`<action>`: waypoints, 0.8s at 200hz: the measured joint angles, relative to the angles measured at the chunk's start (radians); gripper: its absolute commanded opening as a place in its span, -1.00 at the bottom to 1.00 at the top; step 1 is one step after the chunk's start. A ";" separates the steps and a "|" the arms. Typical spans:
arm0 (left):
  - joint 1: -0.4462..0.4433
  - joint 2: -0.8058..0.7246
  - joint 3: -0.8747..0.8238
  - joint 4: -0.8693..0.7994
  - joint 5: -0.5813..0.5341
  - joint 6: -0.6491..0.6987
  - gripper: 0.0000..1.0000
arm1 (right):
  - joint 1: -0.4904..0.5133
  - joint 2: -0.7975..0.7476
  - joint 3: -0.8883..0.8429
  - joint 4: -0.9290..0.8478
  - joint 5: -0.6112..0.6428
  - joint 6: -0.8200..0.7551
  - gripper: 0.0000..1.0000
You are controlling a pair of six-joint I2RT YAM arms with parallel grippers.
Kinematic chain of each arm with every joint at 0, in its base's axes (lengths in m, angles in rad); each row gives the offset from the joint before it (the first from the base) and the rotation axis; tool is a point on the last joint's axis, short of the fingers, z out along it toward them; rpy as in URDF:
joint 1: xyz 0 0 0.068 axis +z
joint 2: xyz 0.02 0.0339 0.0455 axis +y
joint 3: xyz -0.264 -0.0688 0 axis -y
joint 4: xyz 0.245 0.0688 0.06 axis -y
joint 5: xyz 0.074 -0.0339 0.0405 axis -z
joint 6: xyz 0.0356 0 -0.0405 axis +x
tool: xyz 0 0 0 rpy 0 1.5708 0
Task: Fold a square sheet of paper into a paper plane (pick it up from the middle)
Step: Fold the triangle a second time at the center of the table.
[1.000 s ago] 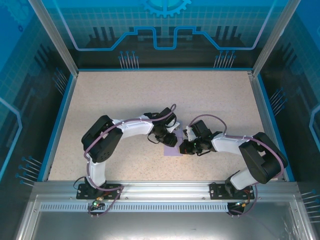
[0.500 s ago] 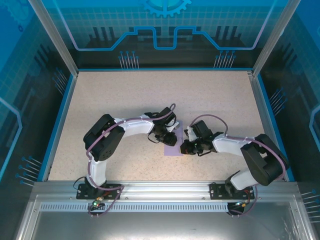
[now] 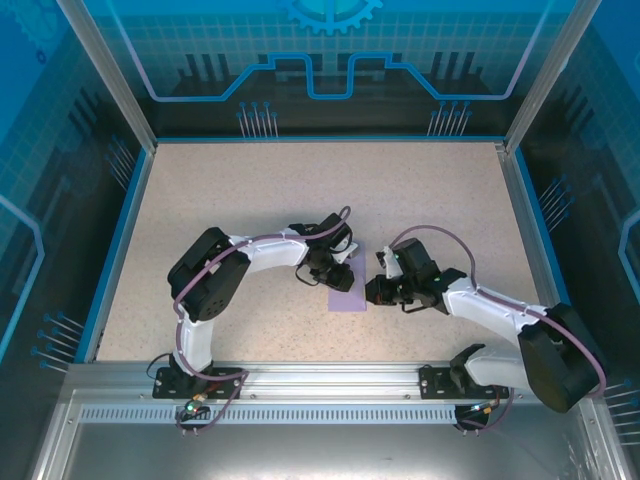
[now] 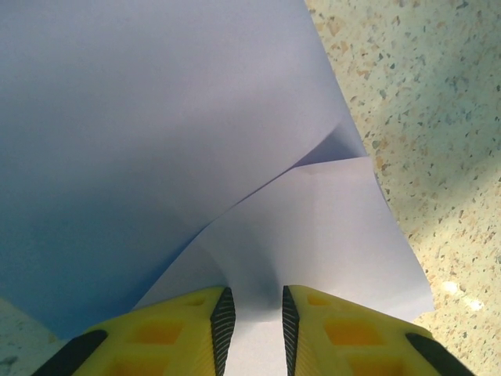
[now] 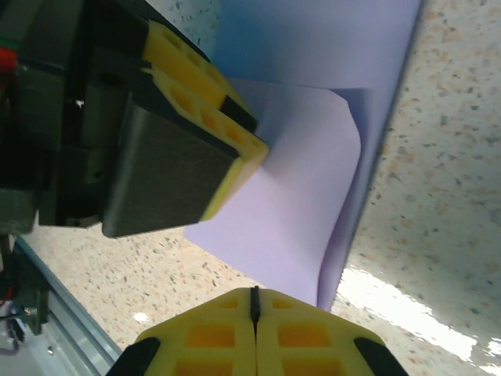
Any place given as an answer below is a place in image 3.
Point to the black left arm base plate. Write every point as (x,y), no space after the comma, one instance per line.
(167,389)

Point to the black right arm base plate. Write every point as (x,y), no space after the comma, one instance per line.
(432,382)

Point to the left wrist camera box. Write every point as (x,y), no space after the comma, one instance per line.
(349,251)

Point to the aluminium side rail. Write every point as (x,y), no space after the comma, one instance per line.
(520,200)

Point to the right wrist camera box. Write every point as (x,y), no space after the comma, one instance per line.
(389,262)

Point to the aluminium frame post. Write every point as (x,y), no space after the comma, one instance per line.
(112,75)
(544,75)

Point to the lilac paper sheet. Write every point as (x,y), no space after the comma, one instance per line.
(345,302)

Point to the steel sheet panel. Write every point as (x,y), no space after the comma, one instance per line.
(320,455)

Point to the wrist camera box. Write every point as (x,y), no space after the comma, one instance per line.
(349,251)
(389,262)

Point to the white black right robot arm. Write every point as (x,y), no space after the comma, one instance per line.
(555,365)

